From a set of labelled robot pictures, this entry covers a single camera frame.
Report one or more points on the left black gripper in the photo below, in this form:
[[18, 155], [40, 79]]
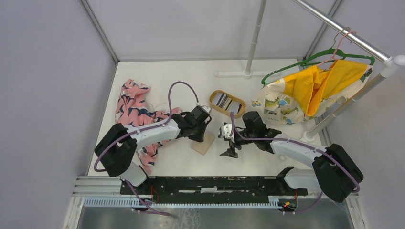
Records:
[[199, 138]]

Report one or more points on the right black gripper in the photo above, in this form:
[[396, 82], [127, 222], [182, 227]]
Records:
[[230, 152]]

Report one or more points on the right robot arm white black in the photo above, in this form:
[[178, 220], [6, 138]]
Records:
[[330, 168]]

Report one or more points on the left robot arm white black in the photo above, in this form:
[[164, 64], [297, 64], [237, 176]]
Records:
[[116, 149]]

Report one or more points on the oval wooden card tray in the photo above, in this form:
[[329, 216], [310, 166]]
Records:
[[227, 103]]

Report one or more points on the pink patterned garment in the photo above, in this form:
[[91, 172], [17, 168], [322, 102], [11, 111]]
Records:
[[132, 110]]

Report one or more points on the white rack pole with base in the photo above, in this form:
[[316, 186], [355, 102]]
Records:
[[248, 73]]

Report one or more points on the yellow dinosaur print garment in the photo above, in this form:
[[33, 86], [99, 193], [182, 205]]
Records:
[[305, 95]]

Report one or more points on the pink clothes hanger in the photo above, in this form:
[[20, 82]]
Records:
[[337, 47]]

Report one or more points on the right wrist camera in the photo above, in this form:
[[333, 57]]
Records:
[[230, 131]]

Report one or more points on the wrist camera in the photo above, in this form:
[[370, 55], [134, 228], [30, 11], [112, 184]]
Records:
[[207, 109], [230, 131]]

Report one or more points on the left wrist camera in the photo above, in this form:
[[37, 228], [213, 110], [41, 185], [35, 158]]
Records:
[[207, 109]]

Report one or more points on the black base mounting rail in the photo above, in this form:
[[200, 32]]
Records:
[[216, 190]]

